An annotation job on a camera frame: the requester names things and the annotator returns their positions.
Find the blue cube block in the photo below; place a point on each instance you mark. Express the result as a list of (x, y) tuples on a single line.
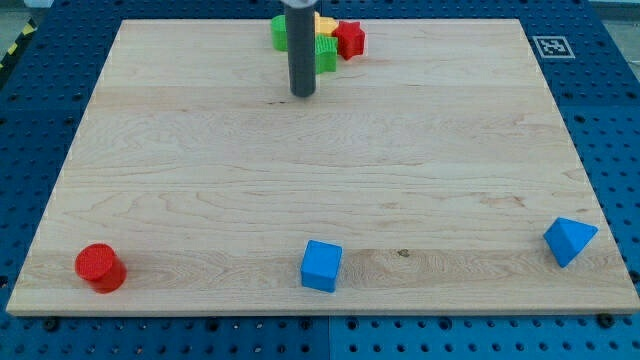
[(320, 266)]

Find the light wooden board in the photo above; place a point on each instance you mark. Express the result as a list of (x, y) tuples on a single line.
[(436, 161)]

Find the green star block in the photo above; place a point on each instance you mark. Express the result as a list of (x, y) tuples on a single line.
[(325, 53)]

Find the red star block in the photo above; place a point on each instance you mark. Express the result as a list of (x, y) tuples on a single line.
[(351, 39)]

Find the green round block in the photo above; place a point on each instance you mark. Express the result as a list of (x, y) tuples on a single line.
[(279, 33)]

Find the yellow block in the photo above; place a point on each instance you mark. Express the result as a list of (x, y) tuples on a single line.
[(324, 25)]

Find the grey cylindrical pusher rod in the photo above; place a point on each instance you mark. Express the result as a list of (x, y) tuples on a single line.
[(301, 50)]

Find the red cylinder block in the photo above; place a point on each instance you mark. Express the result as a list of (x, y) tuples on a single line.
[(100, 268)]

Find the blue triangular prism block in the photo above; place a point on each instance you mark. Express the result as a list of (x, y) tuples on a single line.
[(567, 238)]

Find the white fiducial marker tag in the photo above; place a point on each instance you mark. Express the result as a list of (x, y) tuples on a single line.
[(553, 47)]

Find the silver rod mount collar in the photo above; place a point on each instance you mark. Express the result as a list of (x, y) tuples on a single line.
[(299, 4)]

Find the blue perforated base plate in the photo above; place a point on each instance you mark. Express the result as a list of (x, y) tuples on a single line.
[(47, 91)]

